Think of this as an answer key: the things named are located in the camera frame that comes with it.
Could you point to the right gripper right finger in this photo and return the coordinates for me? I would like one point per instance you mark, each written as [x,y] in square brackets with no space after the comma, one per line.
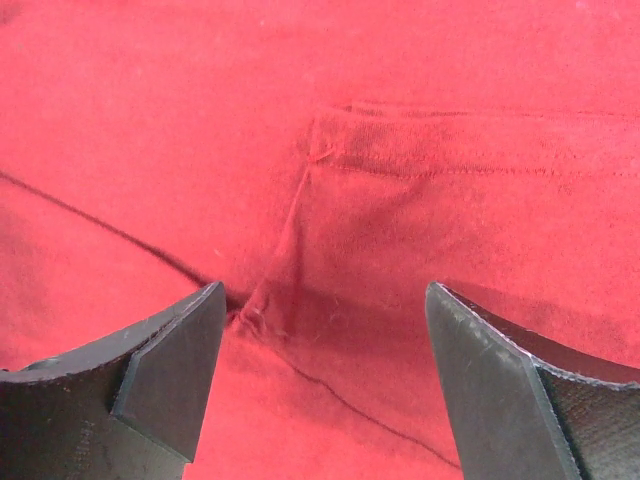
[522,406]

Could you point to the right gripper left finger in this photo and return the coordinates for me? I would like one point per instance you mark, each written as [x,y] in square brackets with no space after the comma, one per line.
[130,405]

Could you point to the maroon t shirt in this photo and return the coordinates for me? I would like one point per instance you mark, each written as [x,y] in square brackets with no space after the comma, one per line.
[326,161]

